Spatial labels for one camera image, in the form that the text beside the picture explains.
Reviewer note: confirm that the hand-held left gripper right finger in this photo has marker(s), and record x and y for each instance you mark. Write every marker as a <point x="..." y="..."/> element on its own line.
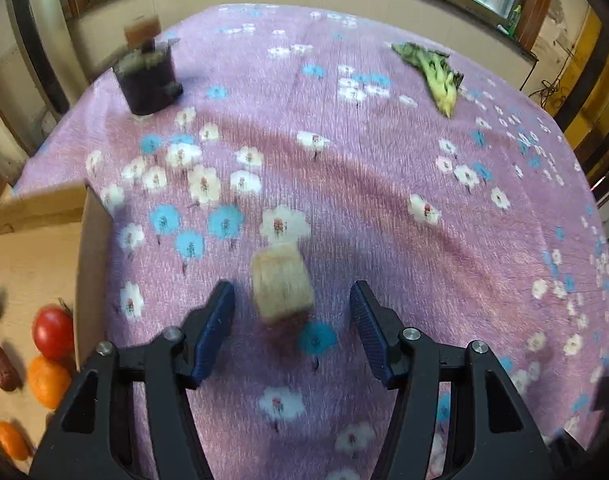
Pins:
<point x="369" y="330"/>

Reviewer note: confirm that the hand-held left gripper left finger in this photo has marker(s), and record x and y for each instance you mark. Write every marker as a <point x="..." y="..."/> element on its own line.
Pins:
<point x="214" y="330"/>

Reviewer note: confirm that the pale yam piece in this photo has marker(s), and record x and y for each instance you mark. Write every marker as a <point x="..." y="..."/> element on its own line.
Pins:
<point x="280" y="282"/>

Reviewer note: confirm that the red tomato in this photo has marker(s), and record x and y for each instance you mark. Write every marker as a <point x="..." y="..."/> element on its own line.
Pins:
<point x="53" y="332"/>

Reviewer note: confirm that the medium orange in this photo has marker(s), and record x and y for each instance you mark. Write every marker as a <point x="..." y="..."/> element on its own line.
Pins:
<point x="49" y="381"/>

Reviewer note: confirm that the cardboard box tray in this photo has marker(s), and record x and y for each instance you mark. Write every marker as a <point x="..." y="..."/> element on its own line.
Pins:
<point x="39" y="270"/>

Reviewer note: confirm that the dried red date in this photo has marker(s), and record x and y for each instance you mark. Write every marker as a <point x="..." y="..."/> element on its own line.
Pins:
<point x="2" y="365"/>

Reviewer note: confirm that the large orange with green stem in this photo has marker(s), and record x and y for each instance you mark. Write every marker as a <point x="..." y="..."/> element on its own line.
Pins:
<point x="12" y="440"/>

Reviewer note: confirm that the black cylindrical device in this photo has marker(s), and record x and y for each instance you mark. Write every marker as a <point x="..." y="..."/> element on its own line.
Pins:
<point x="147" y="80"/>

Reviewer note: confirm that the green leafy vegetable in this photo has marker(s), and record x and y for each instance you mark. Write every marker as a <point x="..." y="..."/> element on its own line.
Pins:
<point x="433" y="77"/>

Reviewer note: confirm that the brown tape roll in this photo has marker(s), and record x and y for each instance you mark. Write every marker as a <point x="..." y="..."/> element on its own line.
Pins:
<point x="142" y="31"/>

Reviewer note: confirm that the yellow wooden door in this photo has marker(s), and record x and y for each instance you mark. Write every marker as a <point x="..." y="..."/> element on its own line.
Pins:
<point x="599" y="85"/>

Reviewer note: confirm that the green bottle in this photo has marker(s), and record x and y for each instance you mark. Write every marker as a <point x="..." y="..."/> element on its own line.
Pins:
<point x="514" y="17"/>

